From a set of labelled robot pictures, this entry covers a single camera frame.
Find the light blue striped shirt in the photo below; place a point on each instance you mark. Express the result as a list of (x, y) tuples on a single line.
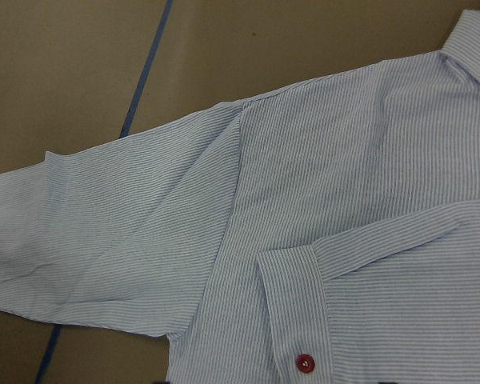
[(324, 232)]

